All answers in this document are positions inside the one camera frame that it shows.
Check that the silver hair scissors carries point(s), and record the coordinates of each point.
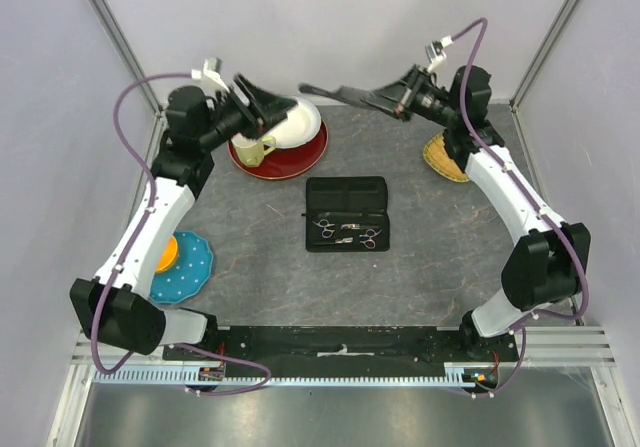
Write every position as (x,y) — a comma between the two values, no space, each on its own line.
(366,239)

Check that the red round tray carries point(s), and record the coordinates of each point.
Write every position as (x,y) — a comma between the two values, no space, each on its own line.
(283,164)

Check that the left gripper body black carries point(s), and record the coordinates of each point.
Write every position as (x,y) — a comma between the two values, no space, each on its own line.
(233,117)

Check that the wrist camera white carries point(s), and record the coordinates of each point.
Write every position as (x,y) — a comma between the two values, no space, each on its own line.
(209,76)
(435,52)

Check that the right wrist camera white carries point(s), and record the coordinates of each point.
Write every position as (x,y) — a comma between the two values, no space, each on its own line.
(435,52)

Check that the pale yellow mug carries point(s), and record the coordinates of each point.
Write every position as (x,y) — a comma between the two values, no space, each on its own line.
(251,152)

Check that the orange small bowl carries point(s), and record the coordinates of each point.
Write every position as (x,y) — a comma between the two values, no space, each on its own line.
(169,257)

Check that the blue dotted plate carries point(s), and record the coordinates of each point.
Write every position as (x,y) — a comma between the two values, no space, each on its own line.
(194,267)

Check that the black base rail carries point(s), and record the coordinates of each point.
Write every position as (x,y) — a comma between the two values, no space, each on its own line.
(350,350)

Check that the white paper plate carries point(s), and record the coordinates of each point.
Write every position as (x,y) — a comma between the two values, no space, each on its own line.
(299,128)

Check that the black handled comb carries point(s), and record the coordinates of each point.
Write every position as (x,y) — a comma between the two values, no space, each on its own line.
(344,94)

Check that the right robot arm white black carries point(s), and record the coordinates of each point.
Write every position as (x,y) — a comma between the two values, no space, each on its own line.
(548,262)

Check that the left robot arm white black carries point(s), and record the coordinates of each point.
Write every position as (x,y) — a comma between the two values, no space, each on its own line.
(114,306)

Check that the black zip tool case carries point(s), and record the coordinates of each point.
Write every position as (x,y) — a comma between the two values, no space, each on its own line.
(362,200)

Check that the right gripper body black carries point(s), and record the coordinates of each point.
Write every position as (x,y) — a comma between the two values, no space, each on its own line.
(428,102)

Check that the grey slotted cable duct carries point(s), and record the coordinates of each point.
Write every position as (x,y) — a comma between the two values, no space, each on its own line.
(194,375)

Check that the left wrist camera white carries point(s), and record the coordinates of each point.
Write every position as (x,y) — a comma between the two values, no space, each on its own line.
(209,76)

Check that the yellow woven bamboo basket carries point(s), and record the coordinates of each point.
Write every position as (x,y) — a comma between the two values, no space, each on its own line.
(436,157)

